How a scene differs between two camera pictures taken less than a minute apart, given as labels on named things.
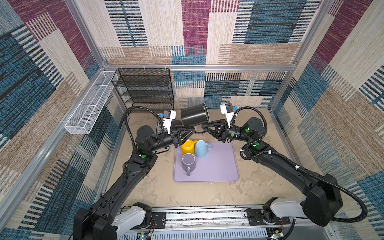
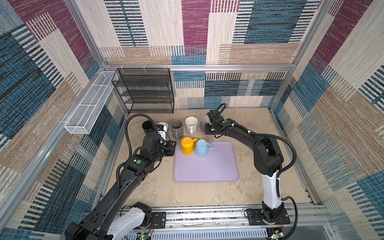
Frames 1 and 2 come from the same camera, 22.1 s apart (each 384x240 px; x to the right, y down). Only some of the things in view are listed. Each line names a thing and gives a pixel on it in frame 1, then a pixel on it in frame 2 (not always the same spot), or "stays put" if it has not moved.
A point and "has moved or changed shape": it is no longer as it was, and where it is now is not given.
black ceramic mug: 195,115 has moved or changed shape
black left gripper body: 174,141 -> 165,150
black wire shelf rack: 150,88 stays put
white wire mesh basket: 82,120 stays put
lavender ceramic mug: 188,163 -> 205,119
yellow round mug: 188,146 stays put
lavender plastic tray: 219,164 stays put
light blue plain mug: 201,148 stays put
